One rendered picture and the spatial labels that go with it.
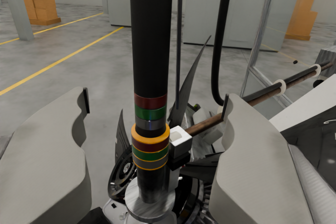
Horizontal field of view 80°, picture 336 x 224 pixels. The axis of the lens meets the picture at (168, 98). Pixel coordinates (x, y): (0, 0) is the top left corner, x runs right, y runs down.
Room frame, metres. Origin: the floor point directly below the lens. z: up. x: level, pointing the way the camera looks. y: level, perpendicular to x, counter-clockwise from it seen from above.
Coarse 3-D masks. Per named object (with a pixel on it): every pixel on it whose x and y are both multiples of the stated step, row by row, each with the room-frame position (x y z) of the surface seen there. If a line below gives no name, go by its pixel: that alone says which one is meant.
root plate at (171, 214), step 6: (126, 216) 0.20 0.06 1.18; (168, 216) 0.20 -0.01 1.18; (174, 216) 0.20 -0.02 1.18; (126, 222) 0.19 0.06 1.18; (132, 222) 0.19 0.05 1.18; (138, 222) 0.19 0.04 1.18; (156, 222) 0.19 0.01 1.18; (162, 222) 0.19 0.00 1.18; (168, 222) 0.19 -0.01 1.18; (174, 222) 0.19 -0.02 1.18
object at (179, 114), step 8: (192, 64) 0.43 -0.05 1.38; (192, 72) 0.48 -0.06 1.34; (184, 80) 0.41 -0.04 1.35; (192, 80) 0.55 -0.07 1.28; (184, 88) 0.43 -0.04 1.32; (184, 96) 0.45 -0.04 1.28; (184, 104) 0.47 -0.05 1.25; (176, 112) 0.40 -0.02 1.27; (184, 112) 0.47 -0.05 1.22; (168, 120) 0.36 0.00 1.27; (176, 120) 0.40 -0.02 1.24
